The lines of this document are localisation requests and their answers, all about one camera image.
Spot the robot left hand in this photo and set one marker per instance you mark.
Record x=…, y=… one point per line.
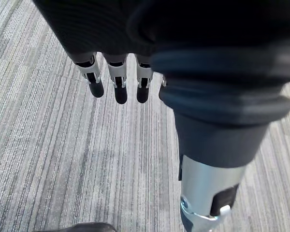
x=183, y=72

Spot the dark robot foot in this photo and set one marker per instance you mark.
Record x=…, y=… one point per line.
x=83, y=227

